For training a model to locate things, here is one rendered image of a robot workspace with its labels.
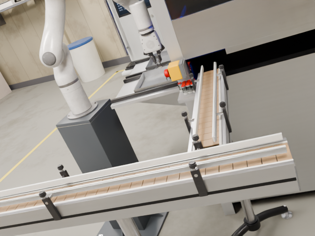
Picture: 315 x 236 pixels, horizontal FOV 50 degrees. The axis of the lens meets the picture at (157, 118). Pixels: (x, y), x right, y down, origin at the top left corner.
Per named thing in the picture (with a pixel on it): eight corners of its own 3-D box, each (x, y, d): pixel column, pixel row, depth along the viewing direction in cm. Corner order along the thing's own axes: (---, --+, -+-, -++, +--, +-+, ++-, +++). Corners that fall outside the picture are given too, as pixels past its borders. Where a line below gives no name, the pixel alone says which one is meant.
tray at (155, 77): (198, 62, 194) (197, 56, 192) (196, 79, 172) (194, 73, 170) (144, 77, 204) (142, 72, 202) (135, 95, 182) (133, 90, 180)
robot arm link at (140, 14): (138, 27, 182) (137, 31, 173) (129, 3, 176) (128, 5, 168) (152, 22, 181) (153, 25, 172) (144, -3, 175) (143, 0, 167)
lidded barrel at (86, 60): (112, 67, 615) (97, 33, 588) (98, 80, 574) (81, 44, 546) (89, 73, 641) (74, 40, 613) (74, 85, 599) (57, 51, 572)
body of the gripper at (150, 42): (136, 35, 176) (144, 55, 180) (154, 29, 173) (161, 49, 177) (139, 31, 182) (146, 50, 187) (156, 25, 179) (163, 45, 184)
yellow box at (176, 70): (187, 72, 161) (183, 58, 158) (186, 77, 155) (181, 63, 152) (173, 76, 164) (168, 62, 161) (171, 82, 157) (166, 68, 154)
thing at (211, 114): (200, 90, 167) (191, 61, 161) (231, 82, 163) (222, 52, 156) (191, 178, 108) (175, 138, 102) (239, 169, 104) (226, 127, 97)
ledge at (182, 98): (208, 85, 165) (207, 81, 164) (207, 96, 153) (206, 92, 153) (181, 92, 169) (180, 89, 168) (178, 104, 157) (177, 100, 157)
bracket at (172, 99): (191, 102, 186) (183, 82, 180) (190, 105, 183) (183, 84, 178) (135, 116, 196) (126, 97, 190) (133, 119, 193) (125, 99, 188)
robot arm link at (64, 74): (56, 90, 184) (35, 49, 174) (63, 79, 200) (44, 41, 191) (76, 83, 182) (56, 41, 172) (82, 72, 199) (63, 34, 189)
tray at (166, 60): (201, 44, 223) (199, 40, 222) (199, 57, 201) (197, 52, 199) (153, 59, 233) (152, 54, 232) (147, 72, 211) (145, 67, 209)
